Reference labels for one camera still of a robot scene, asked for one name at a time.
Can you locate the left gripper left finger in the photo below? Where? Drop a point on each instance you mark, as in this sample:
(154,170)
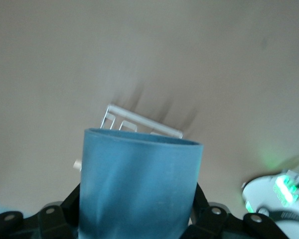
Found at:
(52,224)

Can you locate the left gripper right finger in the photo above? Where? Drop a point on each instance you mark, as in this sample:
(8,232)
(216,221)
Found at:
(214,224)

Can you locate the blue plastic cup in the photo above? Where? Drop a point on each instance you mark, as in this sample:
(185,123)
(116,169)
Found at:
(139,186)

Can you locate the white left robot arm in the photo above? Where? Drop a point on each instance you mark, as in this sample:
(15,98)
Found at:
(259,189)

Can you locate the large table cover sheet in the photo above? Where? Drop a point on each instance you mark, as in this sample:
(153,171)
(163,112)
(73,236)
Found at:
(139,49)

